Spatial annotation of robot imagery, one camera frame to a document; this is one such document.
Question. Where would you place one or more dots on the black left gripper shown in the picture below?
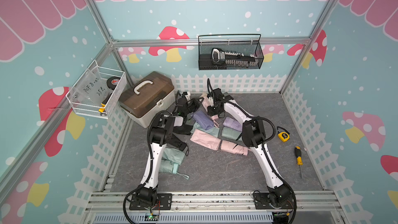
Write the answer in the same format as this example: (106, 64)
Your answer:
(196, 103)

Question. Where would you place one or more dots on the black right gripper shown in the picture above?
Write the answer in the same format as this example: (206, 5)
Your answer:
(210, 112)

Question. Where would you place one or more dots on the pink sleeved umbrella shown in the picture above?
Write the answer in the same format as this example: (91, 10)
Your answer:
(233, 148)
(206, 104)

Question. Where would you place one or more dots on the lilac sleeve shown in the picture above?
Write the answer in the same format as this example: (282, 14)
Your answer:
(203, 120)

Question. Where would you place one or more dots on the lilac sleeved umbrella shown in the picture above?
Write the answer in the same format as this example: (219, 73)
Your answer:
(233, 124)

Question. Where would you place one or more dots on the mint green sleeve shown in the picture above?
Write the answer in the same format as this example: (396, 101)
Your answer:
(174, 155)
(214, 131)

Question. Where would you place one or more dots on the pink sleeve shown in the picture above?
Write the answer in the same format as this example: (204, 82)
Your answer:
(206, 140)

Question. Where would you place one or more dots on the black umbrella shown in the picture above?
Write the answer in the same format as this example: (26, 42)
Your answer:
(178, 144)

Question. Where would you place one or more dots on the pink sleeved umbrella front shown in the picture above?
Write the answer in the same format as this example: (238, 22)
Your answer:
(233, 148)

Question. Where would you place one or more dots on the mint green sleeved umbrella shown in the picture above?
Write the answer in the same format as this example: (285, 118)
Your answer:
(231, 134)

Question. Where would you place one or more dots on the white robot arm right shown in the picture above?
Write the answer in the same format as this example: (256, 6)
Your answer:
(256, 132)

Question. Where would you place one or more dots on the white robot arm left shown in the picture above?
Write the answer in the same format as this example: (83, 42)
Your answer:
(160, 134)

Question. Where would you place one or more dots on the brown lidded white toolbox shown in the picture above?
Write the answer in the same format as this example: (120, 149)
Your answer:
(152, 94)

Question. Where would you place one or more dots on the socket set in basket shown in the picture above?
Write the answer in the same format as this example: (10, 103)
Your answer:
(220, 57)

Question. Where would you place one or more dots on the yellow tape measure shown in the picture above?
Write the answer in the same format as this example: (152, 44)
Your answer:
(283, 134)

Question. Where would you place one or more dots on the black tape roll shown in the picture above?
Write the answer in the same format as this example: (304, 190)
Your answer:
(113, 82)

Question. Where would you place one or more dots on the yellow black tool in bin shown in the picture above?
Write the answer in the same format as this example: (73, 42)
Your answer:
(103, 104)

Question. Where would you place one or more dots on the black wire wall basket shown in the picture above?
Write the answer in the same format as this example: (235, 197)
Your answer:
(230, 51)

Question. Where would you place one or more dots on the clear acrylic wall bin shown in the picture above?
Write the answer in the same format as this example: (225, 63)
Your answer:
(90, 90)

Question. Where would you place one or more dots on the yellow handled screwdriver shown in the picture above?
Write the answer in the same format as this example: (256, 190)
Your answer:
(298, 155)

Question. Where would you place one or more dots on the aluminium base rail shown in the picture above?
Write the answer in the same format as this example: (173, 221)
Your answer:
(235, 207)

